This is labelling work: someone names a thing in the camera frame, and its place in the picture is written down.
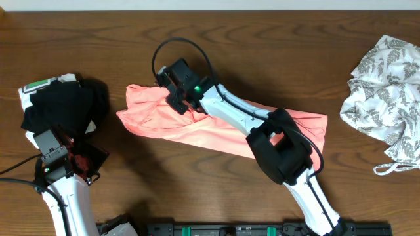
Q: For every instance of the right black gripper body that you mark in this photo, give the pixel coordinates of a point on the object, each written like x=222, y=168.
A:
x=177, y=102

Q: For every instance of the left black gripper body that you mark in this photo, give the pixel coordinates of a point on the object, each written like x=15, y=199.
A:
x=90, y=156

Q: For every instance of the pink t-shirt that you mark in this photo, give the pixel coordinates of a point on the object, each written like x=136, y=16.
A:
x=149, y=115

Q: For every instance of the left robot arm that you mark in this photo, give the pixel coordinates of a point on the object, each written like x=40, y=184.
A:
x=68, y=200

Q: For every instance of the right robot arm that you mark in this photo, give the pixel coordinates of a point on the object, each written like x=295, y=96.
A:
x=281, y=150

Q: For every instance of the black folded garment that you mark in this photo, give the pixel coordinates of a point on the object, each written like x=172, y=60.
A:
x=72, y=106

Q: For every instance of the white garment with green print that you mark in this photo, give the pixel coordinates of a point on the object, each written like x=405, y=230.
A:
x=32, y=88

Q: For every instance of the white fern print cloth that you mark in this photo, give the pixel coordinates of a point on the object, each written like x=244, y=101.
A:
x=384, y=101

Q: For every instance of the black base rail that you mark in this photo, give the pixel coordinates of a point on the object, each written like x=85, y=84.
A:
x=262, y=229

